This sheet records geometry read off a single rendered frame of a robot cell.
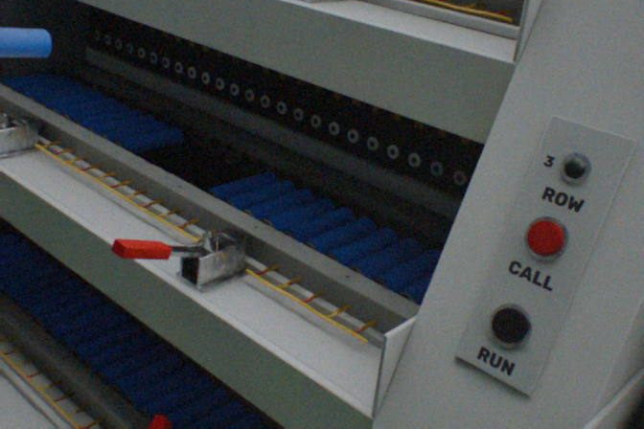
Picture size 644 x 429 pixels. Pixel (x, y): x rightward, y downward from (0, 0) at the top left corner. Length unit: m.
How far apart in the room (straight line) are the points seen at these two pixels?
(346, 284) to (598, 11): 0.21
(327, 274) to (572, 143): 0.18
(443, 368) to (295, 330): 0.11
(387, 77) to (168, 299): 0.20
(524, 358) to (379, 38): 0.19
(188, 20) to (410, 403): 0.30
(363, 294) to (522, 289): 0.12
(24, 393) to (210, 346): 0.25
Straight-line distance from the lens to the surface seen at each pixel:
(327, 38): 0.46
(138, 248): 0.45
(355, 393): 0.42
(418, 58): 0.42
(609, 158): 0.36
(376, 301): 0.45
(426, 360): 0.39
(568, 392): 0.36
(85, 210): 0.59
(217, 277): 0.50
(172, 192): 0.57
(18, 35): 0.53
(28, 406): 0.69
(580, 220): 0.36
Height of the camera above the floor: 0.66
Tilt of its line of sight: 5 degrees down
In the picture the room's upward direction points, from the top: 21 degrees clockwise
